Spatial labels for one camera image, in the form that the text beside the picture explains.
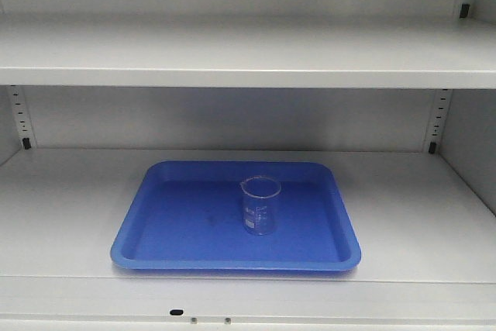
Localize clear glass beaker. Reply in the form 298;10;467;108
240;175;282;236

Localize grey cabinet upper shelf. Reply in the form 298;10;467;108
1;15;495;89

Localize blue plastic tray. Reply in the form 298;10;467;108
110;160;361;273

